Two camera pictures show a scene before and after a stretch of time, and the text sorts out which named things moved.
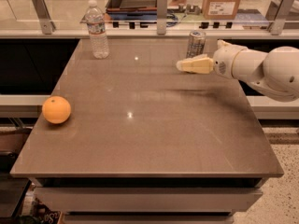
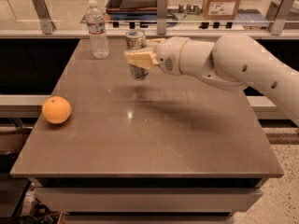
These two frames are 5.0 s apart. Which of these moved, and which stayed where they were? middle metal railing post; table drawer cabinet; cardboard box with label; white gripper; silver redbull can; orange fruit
Moved: silver redbull can; white gripper
Stayed: orange fruit; table drawer cabinet; middle metal railing post; cardboard box with label
